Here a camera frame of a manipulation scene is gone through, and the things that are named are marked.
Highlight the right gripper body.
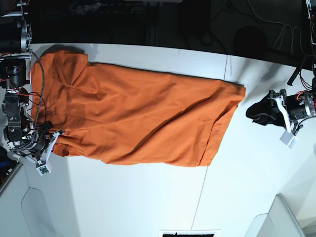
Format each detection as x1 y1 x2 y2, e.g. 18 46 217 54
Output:
7 130 65 168

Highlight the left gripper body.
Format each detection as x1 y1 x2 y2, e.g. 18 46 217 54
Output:
268 89 316 135

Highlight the orange t-shirt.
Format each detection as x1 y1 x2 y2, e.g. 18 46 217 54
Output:
30 50 245 167

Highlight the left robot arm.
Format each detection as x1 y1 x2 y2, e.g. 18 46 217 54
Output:
246 0 316 136

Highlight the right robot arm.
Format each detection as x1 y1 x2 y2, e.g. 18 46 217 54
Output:
0 0 64 175

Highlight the grey chair back right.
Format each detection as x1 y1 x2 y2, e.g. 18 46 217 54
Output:
245 194 305 237

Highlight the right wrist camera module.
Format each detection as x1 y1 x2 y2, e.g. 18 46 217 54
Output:
36 161 52 176

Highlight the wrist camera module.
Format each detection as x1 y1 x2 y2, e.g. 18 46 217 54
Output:
280 131 298 149
36 161 52 176

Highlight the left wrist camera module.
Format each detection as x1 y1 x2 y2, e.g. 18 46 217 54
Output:
280 131 298 149

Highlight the white table cable grommet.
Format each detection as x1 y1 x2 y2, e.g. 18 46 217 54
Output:
159 230 220 237

